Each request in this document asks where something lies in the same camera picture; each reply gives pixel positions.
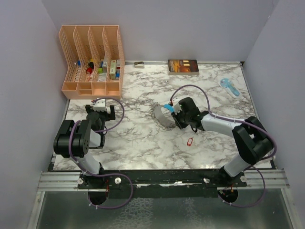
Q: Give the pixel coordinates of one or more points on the red key tag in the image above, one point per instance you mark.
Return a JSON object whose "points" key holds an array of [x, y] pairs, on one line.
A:
{"points": [[190, 141]]}

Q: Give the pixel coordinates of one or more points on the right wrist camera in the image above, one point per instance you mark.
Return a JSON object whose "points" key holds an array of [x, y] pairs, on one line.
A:
{"points": [[175, 105]]}

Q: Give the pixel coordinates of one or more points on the orange plastic file organizer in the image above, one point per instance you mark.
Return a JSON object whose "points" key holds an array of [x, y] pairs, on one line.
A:
{"points": [[92, 46]]}

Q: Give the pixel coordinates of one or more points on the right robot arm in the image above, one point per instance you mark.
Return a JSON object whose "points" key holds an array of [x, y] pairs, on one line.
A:
{"points": [[250, 137]]}

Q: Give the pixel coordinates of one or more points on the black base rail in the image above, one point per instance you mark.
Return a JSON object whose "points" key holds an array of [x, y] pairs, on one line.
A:
{"points": [[123, 184]]}

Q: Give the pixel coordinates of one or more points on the red round bottle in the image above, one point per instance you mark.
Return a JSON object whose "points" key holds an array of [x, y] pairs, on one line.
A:
{"points": [[89, 70]]}

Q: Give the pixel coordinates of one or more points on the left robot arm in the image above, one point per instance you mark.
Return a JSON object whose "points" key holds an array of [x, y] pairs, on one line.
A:
{"points": [[75, 139]]}

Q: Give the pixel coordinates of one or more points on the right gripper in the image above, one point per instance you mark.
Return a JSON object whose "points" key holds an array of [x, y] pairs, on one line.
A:
{"points": [[176, 117]]}

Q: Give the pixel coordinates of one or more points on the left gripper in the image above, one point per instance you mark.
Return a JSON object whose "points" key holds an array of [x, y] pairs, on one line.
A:
{"points": [[110, 115]]}

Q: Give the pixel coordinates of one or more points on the brown book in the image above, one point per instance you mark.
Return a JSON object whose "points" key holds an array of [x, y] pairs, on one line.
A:
{"points": [[183, 67]]}

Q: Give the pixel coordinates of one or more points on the metal keyring holder blue handle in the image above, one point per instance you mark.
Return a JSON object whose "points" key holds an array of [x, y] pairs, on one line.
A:
{"points": [[161, 119]]}

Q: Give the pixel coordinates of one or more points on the blue packaged toothbrush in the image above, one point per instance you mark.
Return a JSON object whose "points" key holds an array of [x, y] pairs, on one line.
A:
{"points": [[229, 86]]}

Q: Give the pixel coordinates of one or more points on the green white box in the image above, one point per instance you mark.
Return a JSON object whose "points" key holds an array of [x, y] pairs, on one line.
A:
{"points": [[113, 68]]}

